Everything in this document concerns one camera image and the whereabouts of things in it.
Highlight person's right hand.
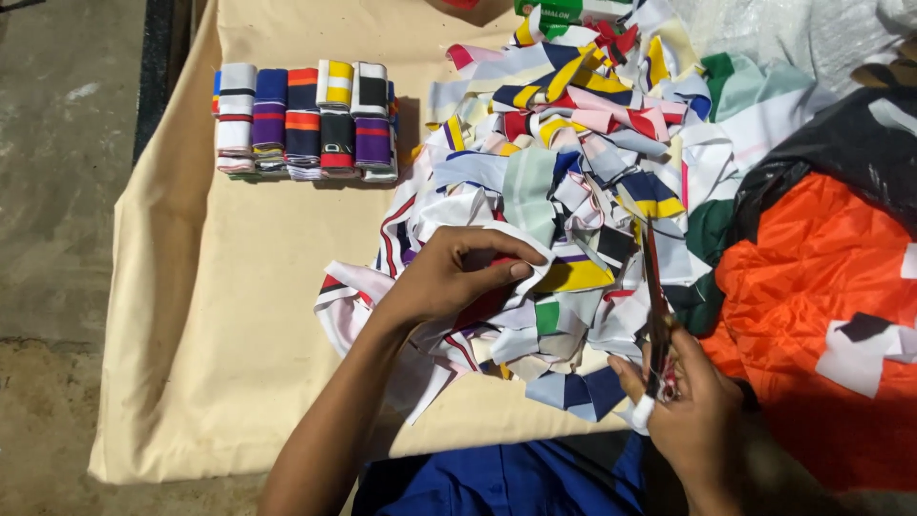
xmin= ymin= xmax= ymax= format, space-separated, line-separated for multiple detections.
xmin=608 ymin=326 xmax=747 ymax=492

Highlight person's left hand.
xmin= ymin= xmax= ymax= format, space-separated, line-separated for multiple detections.
xmin=376 ymin=225 xmax=550 ymax=335

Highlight white fabric strip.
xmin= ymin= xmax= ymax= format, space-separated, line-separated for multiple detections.
xmin=424 ymin=218 xmax=557 ymax=298

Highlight scissors with handles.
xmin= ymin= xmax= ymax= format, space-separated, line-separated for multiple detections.
xmin=630 ymin=217 xmax=683 ymax=435

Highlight heap of colourful fabric scraps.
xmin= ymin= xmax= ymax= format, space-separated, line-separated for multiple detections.
xmin=314 ymin=0 xmax=739 ymax=425

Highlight orange fabric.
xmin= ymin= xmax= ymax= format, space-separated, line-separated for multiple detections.
xmin=698 ymin=171 xmax=917 ymax=495

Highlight white and black fabric scrap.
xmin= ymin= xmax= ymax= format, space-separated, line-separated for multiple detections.
xmin=815 ymin=312 xmax=917 ymax=400

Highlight dark green cloth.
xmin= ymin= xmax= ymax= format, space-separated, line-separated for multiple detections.
xmin=661 ymin=197 xmax=740 ymax=339

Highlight cream cloth sheet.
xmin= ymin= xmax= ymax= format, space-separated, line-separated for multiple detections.
xmin=87 ymin=0 xmax=639 ymax=485

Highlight person's blue clothing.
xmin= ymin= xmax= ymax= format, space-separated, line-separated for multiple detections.
xmin=351 ymin=432 xmax=651 ymax=516

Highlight row of folded fabric stacks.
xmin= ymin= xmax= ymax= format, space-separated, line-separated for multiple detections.
xmin=211 ymin=59 xmax=401 ymax=184

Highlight green and white box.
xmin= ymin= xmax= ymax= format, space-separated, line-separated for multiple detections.
xmin=513 ymin=0 xmax=637 ymax=27

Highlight black plastic bag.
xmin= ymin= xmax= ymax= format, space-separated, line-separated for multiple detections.
xmin=729 ymin=85 xmax=917 ymax=246

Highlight mint green and white cloth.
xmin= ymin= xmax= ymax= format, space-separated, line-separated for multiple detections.
xmin=701 ymin=52 xmax=838 ymax=189

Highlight black bar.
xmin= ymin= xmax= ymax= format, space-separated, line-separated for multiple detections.
xmin=132 ymin=0 xmax=178 ymax=164

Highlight white plastic sheet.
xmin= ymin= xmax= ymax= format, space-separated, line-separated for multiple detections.
xmin=666 ymin=0 xmax=917 ymax=100

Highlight brown object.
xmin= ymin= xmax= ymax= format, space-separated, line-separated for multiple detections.
xmin=851 ymin=37 xmax=917 ymax=91

